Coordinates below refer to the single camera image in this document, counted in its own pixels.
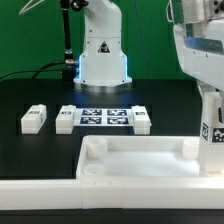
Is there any white front guide rail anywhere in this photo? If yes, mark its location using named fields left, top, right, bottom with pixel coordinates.
left=0, top=178, right=224, bottom=210

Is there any white desk top tray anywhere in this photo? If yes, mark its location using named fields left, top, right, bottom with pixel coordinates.
left=76, top=135, right=224, bottom=186

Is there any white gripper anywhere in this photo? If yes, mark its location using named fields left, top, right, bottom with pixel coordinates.
left=173, top=19, right=224, bottom=92

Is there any black hose cable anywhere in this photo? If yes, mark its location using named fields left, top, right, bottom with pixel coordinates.
left=59, top=0, right=90, bottom=67

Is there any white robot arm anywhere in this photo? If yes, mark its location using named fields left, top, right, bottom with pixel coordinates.
left=71, top=0, right=224, bottom=92

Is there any fiducial marker sheet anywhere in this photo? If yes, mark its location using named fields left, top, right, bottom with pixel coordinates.
left=74, top=108, right=133, bottom=127

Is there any black cable on table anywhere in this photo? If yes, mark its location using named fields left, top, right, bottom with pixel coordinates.
left=0, top=61, right=75, bottom=84

